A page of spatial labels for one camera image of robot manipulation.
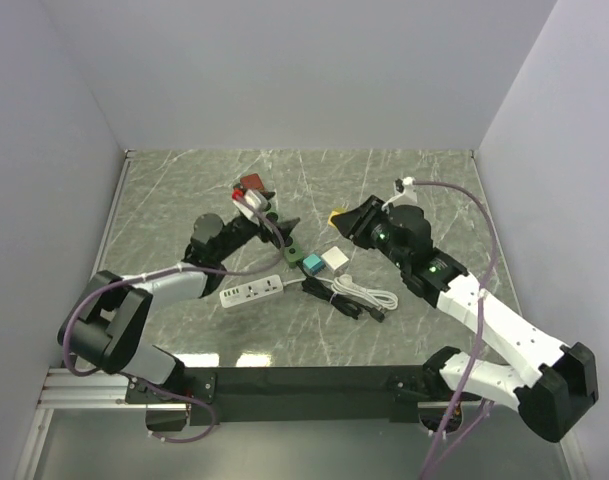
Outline white plug adapter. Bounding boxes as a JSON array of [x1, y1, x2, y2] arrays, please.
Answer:
[[321, 246, 349, 272]]

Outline black base beam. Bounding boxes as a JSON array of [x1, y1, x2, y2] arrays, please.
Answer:
[[123, 366, 485, 429]]

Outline red plug adapter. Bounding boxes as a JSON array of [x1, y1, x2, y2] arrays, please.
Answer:
[[239, 173, 265, 192]]

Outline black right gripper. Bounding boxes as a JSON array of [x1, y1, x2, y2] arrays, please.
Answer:
[[330, 194, 409, 269]]

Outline white power strip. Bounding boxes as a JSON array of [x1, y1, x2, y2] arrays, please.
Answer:
[[219, 275, 284, 309]]

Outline black coiled cable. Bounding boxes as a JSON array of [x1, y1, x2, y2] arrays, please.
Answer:
[[301, 275, 388, 324]]

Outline aluminium frame rail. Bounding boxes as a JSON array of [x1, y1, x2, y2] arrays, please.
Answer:
[[36, 364, 568, 409]]

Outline teal plug adapter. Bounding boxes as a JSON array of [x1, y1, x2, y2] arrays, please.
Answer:
[[302, 254, 326, 276]]

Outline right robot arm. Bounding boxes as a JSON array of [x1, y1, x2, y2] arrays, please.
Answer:
[[329, 196, 599, 443]]

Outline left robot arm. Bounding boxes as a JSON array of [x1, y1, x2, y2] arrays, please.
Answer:
[[57, 213, 300, 402]]

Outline green power strip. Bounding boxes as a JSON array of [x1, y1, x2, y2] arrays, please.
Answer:
[[262, 192, 305, 268]]

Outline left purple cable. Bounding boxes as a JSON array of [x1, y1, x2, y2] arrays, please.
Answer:
[[61, 197, 285, 444]]

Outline yellow plug adapter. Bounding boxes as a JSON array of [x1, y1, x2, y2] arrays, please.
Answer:
[[327, 207, 347, 228]]

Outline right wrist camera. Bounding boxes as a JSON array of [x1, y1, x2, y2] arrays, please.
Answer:
[[382, 176, 418, 210]]

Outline white coiled cable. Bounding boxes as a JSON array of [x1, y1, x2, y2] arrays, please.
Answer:
[[330, 273, 400, 314]]

